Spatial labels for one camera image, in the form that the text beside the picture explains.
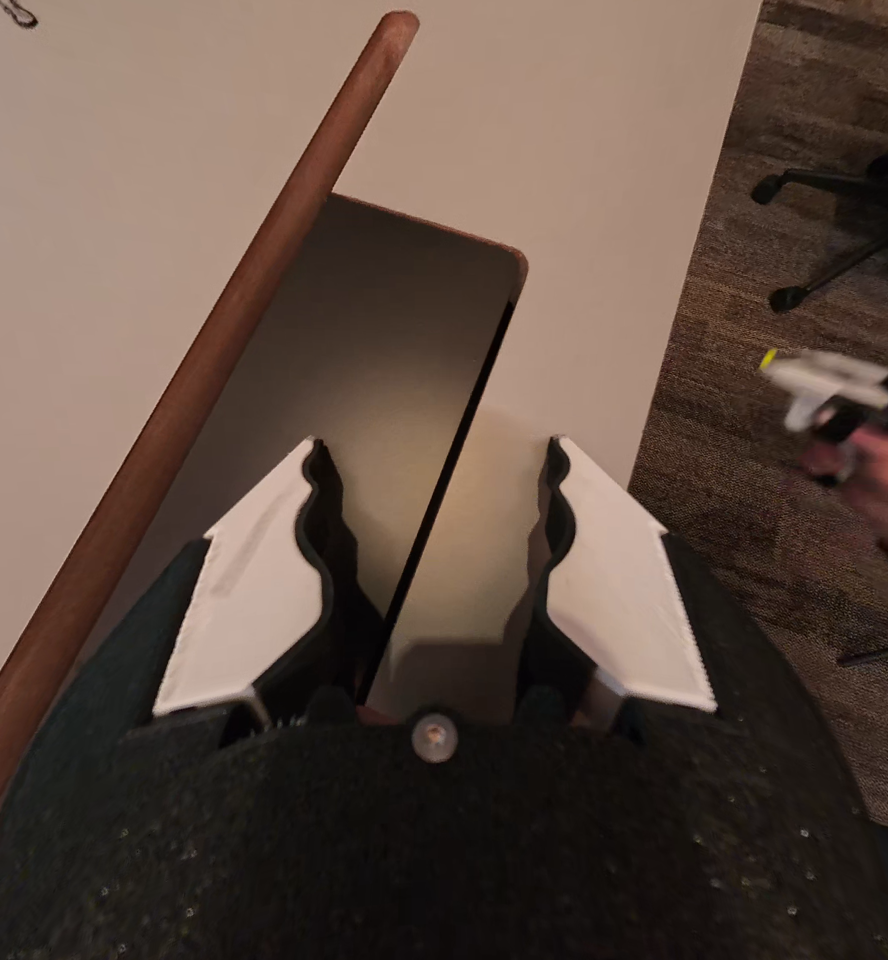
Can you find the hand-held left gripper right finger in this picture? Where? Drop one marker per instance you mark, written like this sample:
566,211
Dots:
623,600

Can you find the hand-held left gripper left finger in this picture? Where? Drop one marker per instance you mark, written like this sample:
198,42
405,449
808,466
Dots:
249,585

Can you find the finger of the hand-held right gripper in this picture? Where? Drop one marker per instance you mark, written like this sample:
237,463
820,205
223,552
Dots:
833,376

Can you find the yellow clip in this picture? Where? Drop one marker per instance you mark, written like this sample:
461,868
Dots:
768,361

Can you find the black office chair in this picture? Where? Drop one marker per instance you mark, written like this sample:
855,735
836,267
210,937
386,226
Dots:
848,180

